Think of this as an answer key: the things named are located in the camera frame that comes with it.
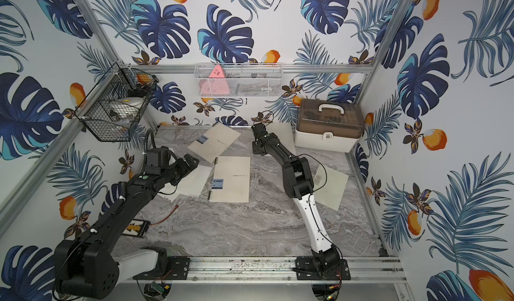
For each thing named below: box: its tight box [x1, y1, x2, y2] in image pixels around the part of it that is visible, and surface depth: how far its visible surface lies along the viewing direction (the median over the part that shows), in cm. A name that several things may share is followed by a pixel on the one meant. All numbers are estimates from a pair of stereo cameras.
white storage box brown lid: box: [295, 98, 365, 153], surface depth 102 cm
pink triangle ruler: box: [198, 64, 230, 96], surface depth 92 cm
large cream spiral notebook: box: [187, 122, 241, 164], surface depth 116 cm
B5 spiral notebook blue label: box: [207, 155, 251, 203], surface depth 100 cm
